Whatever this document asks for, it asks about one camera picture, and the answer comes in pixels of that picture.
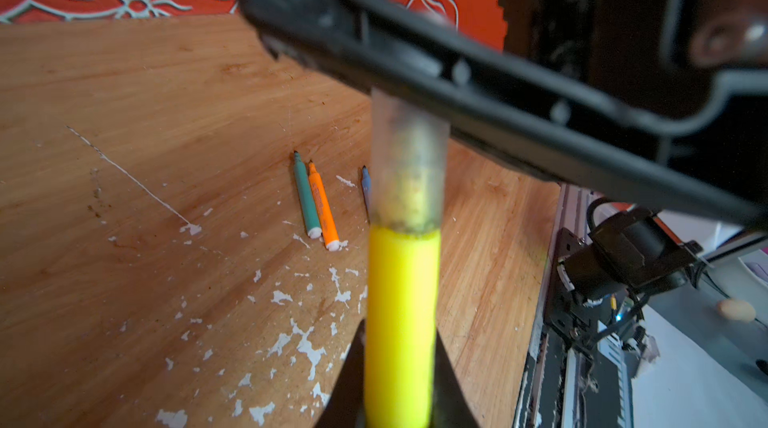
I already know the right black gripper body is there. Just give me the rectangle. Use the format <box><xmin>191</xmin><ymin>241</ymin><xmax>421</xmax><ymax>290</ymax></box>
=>
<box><xmin>335</xmin><ymin>0</ymin><xmax>768</xmax><ymax>201</ymax></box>

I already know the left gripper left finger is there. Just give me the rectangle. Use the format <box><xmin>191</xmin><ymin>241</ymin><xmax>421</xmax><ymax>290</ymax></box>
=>
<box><xmin>315</xmin><ymin>320</ymin><xmax>366</xmax><ymax>428</ymax></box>

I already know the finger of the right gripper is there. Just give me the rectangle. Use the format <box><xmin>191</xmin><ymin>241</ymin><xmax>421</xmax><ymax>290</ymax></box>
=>
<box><xmin>238</xmin><ymin>0</ymin><xmax>767</xmax><ymax>230</ymax></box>

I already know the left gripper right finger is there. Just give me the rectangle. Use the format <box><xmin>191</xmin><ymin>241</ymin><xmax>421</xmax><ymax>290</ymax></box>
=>
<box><xmin>431</xmin><ymin>334</ymin><xmax>479</xmax><ymax>428</ymax></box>

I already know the yellow marker pen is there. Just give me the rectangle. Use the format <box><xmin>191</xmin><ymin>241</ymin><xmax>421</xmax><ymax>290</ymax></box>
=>
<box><xmin>363</xmin><ymin>226</ymin><xmax>441</xmax><ymax>427</ymax></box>

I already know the clear pen cap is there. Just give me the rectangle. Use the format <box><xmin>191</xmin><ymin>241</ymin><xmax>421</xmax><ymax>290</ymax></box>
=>
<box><xmin>371</xmin><ymin>89</ymin><xmax>450</xmax><ymax>235</ymax></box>

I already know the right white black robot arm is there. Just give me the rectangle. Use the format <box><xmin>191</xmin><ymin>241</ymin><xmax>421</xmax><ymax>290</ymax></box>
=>
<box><xmin>238</xmin><ymin>0</ymin><xmax>767</xmax><ymax>299</ymax></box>

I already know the orange marker pen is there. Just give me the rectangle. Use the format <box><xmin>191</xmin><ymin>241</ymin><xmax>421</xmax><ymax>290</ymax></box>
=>
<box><xmin>308</xmin><ymin>161</ymin><xmax>341</xmax><ymax>252</ymax></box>

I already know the green marker pen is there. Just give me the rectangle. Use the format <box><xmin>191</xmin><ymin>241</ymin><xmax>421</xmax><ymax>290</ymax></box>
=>
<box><xmin>293</xmin><ymin>151</ymin><xmax>322</xmax><ymax>240</ymax></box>

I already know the blue marker pen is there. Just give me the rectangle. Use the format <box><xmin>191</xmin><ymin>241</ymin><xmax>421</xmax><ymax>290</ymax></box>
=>
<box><xmin>361</xmin><ymin>166</ymin><xmax>372</xmax><ymax>218</ymax></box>

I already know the right base cable bundle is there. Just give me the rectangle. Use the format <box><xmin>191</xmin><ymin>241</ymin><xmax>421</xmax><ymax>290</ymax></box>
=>
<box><xmin>575</xmin><ymin>289</ymin><xmax>661</xmax><ymax>369</ymax></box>

